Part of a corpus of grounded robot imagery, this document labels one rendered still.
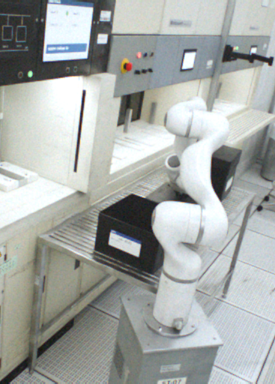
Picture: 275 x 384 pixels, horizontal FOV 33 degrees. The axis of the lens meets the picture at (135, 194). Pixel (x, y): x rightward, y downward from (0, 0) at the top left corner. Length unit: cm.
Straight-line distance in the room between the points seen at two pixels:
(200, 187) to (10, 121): 117
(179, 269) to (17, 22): 93
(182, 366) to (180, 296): 24
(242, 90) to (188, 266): 352
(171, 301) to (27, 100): 119
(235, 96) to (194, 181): 342
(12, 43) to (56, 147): 72
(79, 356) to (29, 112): 125
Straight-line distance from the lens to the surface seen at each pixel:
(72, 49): 187
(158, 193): 230
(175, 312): 155
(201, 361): 163
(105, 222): 185
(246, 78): 481
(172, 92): 344
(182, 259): 145
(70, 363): 251
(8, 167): 228
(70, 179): 218
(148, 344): 152
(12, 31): 160
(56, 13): 177
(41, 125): 222
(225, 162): 251
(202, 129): 162
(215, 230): 140
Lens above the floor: 174
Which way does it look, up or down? 23 degrees down
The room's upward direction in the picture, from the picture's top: 10 degrees clockwise
